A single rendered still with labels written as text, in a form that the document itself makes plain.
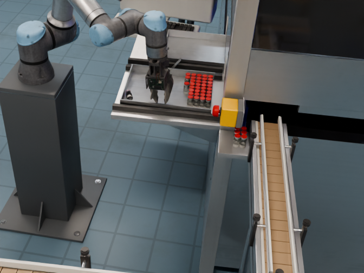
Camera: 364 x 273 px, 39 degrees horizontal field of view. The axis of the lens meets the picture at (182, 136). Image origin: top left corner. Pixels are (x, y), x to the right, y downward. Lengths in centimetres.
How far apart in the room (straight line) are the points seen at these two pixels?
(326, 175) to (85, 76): 221
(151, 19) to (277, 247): 83
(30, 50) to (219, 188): 94
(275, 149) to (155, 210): 116
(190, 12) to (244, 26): 111
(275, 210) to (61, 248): 135
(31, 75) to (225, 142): 89
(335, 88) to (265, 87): 23
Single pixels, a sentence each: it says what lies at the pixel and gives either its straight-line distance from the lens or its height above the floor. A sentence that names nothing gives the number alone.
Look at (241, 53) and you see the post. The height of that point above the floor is 119.
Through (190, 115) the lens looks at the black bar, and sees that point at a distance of 187.
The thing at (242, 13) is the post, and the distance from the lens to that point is 162.
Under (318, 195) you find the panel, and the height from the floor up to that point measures 60.
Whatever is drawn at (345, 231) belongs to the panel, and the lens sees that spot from 226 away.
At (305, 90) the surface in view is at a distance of 177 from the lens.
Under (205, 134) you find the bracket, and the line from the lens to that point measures 199.
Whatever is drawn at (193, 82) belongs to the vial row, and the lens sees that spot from 200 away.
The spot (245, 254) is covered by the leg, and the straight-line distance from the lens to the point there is 200.
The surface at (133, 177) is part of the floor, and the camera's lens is 291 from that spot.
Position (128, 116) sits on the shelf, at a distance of 188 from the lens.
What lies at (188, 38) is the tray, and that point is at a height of 88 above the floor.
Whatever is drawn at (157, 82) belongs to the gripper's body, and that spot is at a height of 102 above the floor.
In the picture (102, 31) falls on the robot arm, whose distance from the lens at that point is 172.
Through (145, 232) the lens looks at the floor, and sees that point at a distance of 263.
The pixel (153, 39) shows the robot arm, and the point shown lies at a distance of 176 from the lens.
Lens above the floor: 200
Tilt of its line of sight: 39 degrees down
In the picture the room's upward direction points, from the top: 5 degrees clockwise
